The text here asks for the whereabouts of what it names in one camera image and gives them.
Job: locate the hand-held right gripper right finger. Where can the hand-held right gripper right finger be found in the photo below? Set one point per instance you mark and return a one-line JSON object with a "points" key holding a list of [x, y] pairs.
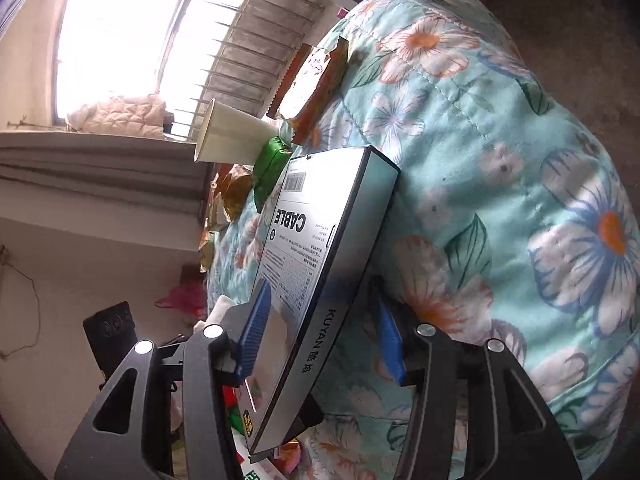
{"points": [[390, 340]]}

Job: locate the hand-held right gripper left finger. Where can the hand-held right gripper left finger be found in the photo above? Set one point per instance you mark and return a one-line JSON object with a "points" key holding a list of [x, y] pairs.
{"points": [[255, 330]]}

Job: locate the pink plastic bag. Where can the pink plastic bag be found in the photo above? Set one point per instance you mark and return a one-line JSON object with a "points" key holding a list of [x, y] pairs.
{"points": [[182, 297]]}

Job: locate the orange snack bag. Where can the orange snack bag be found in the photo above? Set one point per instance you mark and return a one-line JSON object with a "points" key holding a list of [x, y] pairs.
{"points": [[290, 455]]}

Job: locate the gold snack wrapper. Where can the gold snack wrapper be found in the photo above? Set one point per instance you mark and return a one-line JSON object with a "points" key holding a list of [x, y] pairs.
{"points": [[232, 195]]}

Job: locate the green red snack bag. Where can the green red snack bag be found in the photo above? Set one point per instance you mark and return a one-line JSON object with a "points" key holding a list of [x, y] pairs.
{"points": [[255, 472]]}

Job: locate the green snack wrapper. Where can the green snack wrapper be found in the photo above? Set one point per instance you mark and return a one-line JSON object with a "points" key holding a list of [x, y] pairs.
{"points": [[270, 170]]}

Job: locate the beige curtain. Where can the beige curtain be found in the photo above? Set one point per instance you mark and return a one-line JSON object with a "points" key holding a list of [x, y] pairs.
{"points": [[100, 170]]}

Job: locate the white paper cup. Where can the white paper cup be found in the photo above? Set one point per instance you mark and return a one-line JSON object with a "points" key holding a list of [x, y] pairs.
{"points": [[230, 135]]}

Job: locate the floral light blue blanket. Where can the floral light blue blanket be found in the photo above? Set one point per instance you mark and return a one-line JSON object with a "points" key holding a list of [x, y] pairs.
{"points": [[500, 160]]}

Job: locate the white puffy jacket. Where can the white puffy jacket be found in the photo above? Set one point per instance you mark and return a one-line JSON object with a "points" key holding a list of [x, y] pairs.
{"points": [[120, 115]]}

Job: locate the white orange snack wrapper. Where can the white orange snack wrapper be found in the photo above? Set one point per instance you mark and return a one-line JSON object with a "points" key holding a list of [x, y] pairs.
{"points": [[312, 85]]}

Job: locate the metal window railing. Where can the metal window railing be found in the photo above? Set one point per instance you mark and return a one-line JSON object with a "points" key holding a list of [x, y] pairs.
{"points": [[250, 50]]}

